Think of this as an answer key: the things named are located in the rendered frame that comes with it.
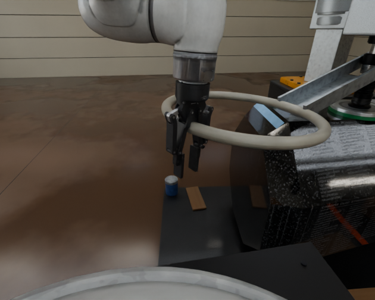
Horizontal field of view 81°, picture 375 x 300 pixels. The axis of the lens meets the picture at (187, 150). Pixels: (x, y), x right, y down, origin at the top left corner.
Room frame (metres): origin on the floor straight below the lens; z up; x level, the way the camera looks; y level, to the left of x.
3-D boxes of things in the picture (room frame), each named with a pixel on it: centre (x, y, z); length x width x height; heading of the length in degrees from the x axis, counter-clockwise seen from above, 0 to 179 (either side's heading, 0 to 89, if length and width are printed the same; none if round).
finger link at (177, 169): (0.47, 0.02, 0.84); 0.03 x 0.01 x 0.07; 42
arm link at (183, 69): (0.49, -0.01, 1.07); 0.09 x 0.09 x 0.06
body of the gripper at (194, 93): (0.49, -0.01, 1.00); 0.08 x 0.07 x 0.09; 132
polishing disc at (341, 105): (0.94, -0.75, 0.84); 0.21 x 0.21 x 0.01
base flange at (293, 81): (1.82, -1.08, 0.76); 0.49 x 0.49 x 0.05; 2
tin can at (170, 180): (1.37, 0.12, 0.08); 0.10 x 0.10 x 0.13
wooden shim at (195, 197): (1.30, -0.06, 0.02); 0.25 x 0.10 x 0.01; 12
